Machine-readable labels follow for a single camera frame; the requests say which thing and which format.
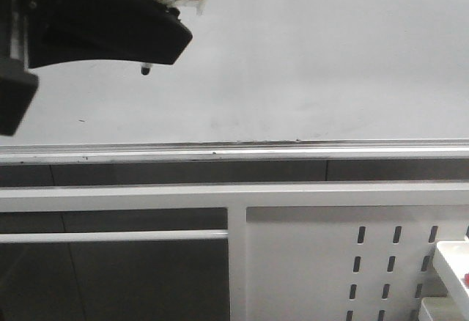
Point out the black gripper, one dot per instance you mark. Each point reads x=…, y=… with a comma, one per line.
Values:
x=75, y=30

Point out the white whiteboard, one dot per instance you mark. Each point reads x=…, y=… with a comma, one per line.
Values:
x=273, y=70

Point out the aluminium whiteboard tray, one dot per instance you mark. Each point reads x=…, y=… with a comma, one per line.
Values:
x=234, y=151

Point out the white perforated pegboard panel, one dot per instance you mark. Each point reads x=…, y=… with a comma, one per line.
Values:
x=345, y=263

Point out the white plastic bin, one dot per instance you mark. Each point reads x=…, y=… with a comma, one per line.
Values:
x=437, y=309
x=451, y=264

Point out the lower white plastic bin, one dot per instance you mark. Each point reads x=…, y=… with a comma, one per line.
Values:
x=437, y=309

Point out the white metal frame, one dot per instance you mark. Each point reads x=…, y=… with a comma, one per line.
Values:
x=157, y=253

